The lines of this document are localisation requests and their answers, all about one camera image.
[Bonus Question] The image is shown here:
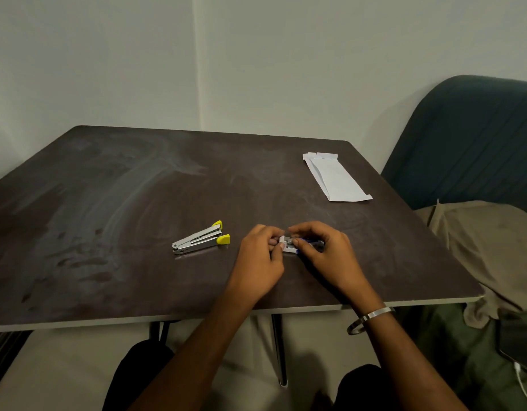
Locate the olive cloth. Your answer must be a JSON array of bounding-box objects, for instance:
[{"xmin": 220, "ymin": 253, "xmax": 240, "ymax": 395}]
[{"xmin": 415, "ymin": 200, "xmax": 527, "ymax": 330}]

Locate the person's right forearm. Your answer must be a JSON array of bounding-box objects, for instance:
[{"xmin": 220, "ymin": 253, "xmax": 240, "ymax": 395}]
[{"xmin": 348, "ymin": 283, "xmax": 469, "ymax": 411}]

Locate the silver stapler with yellow tips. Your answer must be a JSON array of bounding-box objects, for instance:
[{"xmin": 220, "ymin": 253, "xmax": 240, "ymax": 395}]
[{"xmin": 172, "ymin": 220, "xmax": 231, "ymax": 256}]

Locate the person's left hand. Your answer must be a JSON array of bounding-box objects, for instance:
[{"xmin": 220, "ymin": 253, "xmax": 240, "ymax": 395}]
[{"xmin": 226, "ymin": 224, "xmax": 286, "ymax": 305}]

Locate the small white blue staple box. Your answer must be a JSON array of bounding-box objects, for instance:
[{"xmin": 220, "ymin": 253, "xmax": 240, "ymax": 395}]
[{"xmin": 279, "ymin": 235, "xmax": 326, "ymax": 255}]

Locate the person's left leg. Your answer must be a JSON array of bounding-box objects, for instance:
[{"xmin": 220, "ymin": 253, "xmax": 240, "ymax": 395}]
[{"xmin": 102, "ymin": 339, "xmax": 175, "ymax": 411}]

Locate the black smartphone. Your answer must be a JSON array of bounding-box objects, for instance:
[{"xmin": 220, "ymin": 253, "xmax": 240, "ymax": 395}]
[{"xmin": 496, "ymin": 309, "xmax": 527, "ymax": 377}]

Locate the folded white paper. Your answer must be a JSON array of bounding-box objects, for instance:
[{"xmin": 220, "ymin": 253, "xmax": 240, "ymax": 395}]
[{"xmin": 303, "ymin": 152, "xmax": 373, "ymax": 203}]

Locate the black metal table leg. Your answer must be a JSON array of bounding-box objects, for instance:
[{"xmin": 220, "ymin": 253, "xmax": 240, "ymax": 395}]
[
  {"xmin": 270, "ymin": 314, "xmax": 289, "ymax": 388},
  {"xmin": 149, "ymin": 321, "xmax": 182, "ymax": 344}
]

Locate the silver bracelet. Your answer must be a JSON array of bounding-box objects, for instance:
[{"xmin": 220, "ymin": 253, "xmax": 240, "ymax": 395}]
[{"xmin": 346, "ymin": 307, "xmax": 396, "ymax": 337}]

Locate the person's right leg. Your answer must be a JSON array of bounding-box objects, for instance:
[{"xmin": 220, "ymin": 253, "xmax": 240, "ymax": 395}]
[{"xmin": 333, "ymin": 364, "xmax": 402, "ymax": 411}]

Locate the person's right hand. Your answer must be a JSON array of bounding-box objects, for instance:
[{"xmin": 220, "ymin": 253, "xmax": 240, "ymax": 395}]
[{"xmin": 288, "ymin": 221, "xmax": 372, "ymax": 305}]

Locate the person's left forearm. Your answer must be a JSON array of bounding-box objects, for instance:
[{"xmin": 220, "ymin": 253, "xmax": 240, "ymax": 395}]
[{"xmin": 128, "ymin": 291, "xmax": 264, "ymax": 411}]

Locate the person's leg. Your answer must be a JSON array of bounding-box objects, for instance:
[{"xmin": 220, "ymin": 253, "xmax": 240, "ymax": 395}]
[
  {"xmin": 102, "ymin": 339, "xmax": 175, "ymax": 411},
  {"xmin": 333, "ymin": 364, "xmax": 402, "ymax": 411}
]

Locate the white charging cable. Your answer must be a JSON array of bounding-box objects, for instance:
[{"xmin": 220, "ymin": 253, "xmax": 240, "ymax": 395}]
[{"xmin": 513, "ymin": 362, "xmax": 527, "ymax": 410}]

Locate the dark teal upholstered chair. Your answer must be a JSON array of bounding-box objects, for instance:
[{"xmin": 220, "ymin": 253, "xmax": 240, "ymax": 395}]
[{"xmin": 381, "ymin": 74, "xmax": 527, "ymax": 215}]

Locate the dark slatted panel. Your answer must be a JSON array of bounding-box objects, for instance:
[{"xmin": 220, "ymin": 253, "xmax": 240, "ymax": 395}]
[{"xmin": 0, "ymin": 330, "xmax": 34, "ymax": 395}]

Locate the green seat cushion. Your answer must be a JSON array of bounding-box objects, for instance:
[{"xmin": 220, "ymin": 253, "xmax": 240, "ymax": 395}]
[{"xmin": 394, "ymin": 303, "xmax": 527, "ymax": 411}]

